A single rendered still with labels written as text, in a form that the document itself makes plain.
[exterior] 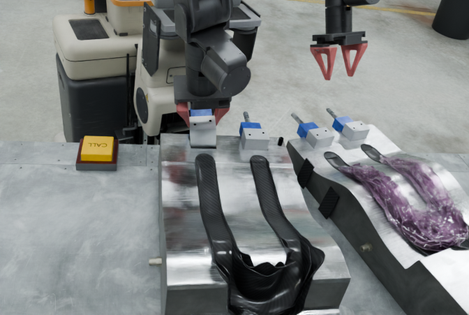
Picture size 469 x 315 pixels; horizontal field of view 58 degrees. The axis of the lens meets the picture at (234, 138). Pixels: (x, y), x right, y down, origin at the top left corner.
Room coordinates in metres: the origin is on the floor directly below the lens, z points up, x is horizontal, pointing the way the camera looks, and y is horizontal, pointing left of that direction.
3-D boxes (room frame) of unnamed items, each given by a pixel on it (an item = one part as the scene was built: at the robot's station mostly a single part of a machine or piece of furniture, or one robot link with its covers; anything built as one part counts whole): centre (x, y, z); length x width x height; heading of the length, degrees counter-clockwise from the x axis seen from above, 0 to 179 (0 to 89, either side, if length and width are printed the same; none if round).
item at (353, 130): (0.89, -0.26, 0.86); 0.13 x 0.05 x 0.05; 33
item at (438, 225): (0.64, -0.36, 0.90); 0.26 x 0.18 x 0.08; 33
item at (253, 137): (0.74, -0.03, 0.89); 0.13 x 0.05 x 0.05; 16
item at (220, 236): (0.48, -0.05, 0.92); 0.35 x 0.16 x 0.09; 16
